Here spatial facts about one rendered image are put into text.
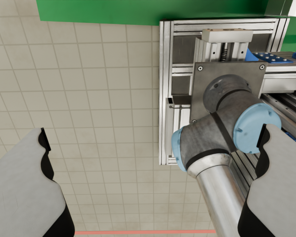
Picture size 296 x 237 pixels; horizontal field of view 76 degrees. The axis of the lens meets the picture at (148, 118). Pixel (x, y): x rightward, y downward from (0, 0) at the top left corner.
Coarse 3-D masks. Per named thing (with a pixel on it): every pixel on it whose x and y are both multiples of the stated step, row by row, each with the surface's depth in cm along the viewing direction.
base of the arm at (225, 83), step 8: (216, 80) 59; (224, 80) 58; (232, 80) 57; (240, 80) 57; (208, 88) 61; (216, 88) 59; (224, 88) 56; (232, 88) 54; (240, 88) 54; (248, 88) 55; (208, 96) 60; (216, 96) 57; (224, 96) 54; (208, 104) 61; (216, 104) 56
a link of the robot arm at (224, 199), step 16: (192, 128) 50; (208, 128) 47; (176, 144) 50; (192, 144) 47; (208, 144) 46; (224, 144) 46; (176, 160) 50; (192, 160) 46; (208, 160) 44; (224, 160) 44; (192, 176) 48; (208, 176) 43; (224, 176) 42; (208, 192) 42; (224, 192) 40; (240, 192) 40; (208, 208) 41; (224, 208) 38; (240, 208) 37; (224, 224) 37
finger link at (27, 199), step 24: (24, 144) 9; (48, 144) 11; (0, 168) 8; (24, 168) 8; (48, 168) 9; (0, 192) 7; (24, 192) 7; (48, 192) 7; (0, 216) 6; (24, 216) 6; (48, 216) 6
